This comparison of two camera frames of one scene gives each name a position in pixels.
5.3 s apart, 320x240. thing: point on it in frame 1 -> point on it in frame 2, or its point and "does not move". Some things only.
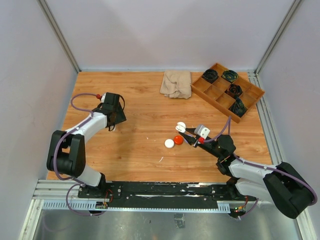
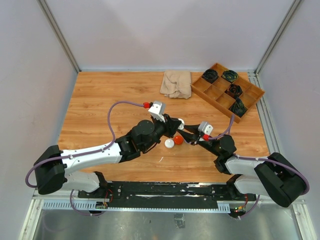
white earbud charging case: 169,143 does not move
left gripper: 121,116 -> 171,125
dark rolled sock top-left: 210,75 does not move
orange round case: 178,140 does not move
